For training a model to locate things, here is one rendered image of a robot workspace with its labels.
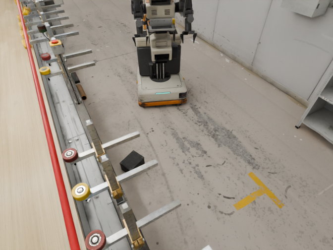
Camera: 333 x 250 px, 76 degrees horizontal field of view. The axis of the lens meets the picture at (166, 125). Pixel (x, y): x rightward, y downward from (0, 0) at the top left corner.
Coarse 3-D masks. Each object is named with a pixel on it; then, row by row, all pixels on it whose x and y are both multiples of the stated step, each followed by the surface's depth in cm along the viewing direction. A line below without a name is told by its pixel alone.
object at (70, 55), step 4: (76, 52) 208; (80, 52) 208; (84, 52) 209; (88, 52) 211; (64, 56) 202; (68, 56) 204; (72, 56) 206; (76, 56) 207; (48, 60) 197; (52, 60) 199; (56, 60) 201
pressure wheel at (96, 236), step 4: (92, 232) 89; (96, 232) 89; (100, 232) 89; (88, 236) 88; (92, 236) 88; (96, 236) 88; (100, 236) 88; (104, 236) 88; (88, 240) 87; (92, 240) 87; (96, 240) 87; (100, 240) 87; (104, 240) 87; (88, 244) 86; (92, 244) 86; (96, 244) 86; (100, 244) 86; (104, 244) 87; (88, 248) 85; (92, 248) 85; (96, 248) 85; (100, 248) 85
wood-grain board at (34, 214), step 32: (0, 0) 308; (0, 32) 231; (0, 64) 184; (0, 96) 153; (32, 96) 153; (0, 128) 131; (32, 128) 131; (0, 160) 115; (32, 160) 115; (0, 192) 102; (32, 192) 102; (0, 224) 92; (32, 224) 92; (64, 224) 92
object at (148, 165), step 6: (150, 162) 119; (156, 162) 119; (138, 168) 116; (144, 168) 116; (150, 168) 119; (126, 174) 114; (132, 174) 114; (138, 174) 116; (120, 180) 111; (126, 180) 114; (96, 186) 109; (102, 186) 109; (108, 186) 109; (90, 192) 106; (96, 192) 108
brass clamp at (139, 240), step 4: (124, 220) 100; (124, 224) 98; (128, 232) 96; (140, 236) 95; (132, 240) 94; (136, 240) 94; (140, 240) 94; (144, 240) 95; (132, 244) 94; (136, 244) 93; (140, 244) 93; (132, 248) 94; (136, 248) 94
